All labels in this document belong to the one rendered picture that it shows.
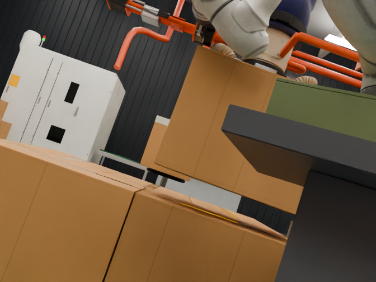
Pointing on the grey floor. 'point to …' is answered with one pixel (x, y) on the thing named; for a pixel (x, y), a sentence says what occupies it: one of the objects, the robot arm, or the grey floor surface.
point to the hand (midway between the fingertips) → (201, 32)
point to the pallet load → (3, 121)
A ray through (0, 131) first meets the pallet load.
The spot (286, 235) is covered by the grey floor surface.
